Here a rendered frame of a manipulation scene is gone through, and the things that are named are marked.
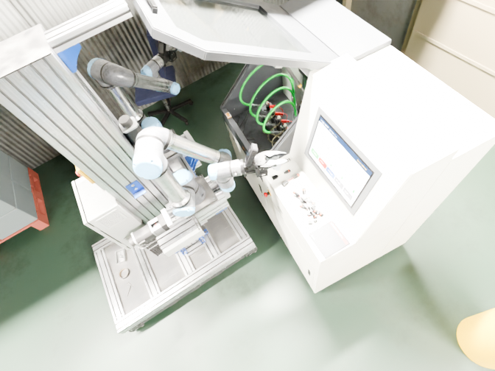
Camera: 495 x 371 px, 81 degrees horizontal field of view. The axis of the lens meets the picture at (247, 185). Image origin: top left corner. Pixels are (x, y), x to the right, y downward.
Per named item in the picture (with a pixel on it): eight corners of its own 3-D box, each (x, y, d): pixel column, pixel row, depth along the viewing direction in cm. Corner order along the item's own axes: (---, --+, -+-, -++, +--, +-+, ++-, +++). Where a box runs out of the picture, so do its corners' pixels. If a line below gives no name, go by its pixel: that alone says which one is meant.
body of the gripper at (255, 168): (267, 163, 139) (242, 168, 140) (265, 151, 132) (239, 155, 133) (269, 175, 134) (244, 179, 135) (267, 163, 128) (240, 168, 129)
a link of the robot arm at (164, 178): (198, 194, 166) (157, 132, 119) (198, 218, 158) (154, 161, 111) (177, 197, 167) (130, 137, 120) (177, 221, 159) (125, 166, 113)
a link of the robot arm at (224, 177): (211, 171, 141) (206, 161, 134) (233, 167, 140) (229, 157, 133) (212, 185, 137) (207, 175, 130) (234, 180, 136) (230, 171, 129)
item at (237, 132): (226, 124, 237) (221, 110, 224) (230, 121, 238) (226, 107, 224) (260, 178, 205) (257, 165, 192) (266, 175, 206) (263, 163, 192)
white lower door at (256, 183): (240, 168, 297) (225, 123, 239) (242, 167, 297) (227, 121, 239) (269, 218, 263) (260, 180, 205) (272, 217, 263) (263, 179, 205)
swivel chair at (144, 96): (185, 90, 388) (149, 9, 296) (205, 115, 358) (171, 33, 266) (144, 113, 379) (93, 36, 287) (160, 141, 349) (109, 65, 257)
